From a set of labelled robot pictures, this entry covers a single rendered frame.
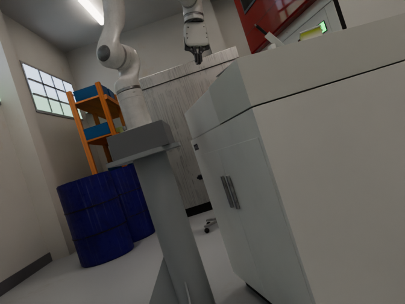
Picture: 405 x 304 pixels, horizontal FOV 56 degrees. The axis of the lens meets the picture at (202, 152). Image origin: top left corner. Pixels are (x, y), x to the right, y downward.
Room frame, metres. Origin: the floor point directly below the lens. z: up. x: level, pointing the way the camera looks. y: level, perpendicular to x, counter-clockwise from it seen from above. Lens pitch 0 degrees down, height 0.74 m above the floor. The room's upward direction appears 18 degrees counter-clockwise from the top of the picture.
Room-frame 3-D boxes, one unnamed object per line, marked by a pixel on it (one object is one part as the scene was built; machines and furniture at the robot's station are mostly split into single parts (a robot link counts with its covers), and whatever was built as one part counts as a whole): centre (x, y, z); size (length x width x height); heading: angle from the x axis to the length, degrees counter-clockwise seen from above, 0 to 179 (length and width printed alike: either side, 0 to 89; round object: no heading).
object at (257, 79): (1.33, -0.44, 0.89); 0.62 x 0.35 x 0.14; 103
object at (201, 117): (1.71, -0.08, 0.89); 0.55 x 0.09 x 0.14; 13
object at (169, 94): (5.42, -0.11, 0.95); 1.47 x 1.16 x 1.90; 87
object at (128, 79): (1.80, 0.23, 1.23); 0.19 x 0.12 x 0.24; 156
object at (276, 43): (1.46, -0.40, 1.03); 0.06 x 0.04 x 0.13; 103
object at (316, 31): (1.35, -0.50, 1.00); 0.07 x 0.07 x 0.07; 77
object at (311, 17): (1.96, -0.62, 1.02); 0.81 x 0.03 x 0.40; 13
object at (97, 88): (6.77, 1.38, 1.15); 2.48 x 0.69 x 2.29; 178
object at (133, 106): (1.76, 0.24, 1.02); 0.19 x 0.19 x 0.18
